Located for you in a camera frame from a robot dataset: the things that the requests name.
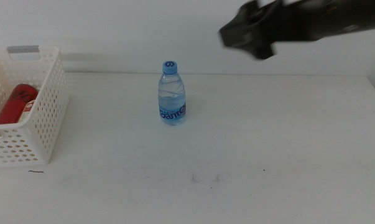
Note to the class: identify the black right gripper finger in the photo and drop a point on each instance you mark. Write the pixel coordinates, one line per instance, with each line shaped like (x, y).
(263, 51)
(235, 34)

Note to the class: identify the clear water bottle blue cap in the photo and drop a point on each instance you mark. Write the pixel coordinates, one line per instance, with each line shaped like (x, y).
(172, 99)

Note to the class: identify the yellow juice bottle white cap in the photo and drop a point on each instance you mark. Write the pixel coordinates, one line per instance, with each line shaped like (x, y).
(27, 110)

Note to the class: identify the red soda can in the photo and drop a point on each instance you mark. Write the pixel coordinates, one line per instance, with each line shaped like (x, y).
(14, 104)

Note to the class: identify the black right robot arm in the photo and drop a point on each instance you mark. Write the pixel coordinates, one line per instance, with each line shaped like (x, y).
(336, 18)

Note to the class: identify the white perforated plastic basket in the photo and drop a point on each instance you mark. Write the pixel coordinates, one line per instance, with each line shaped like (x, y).
(48, 124)

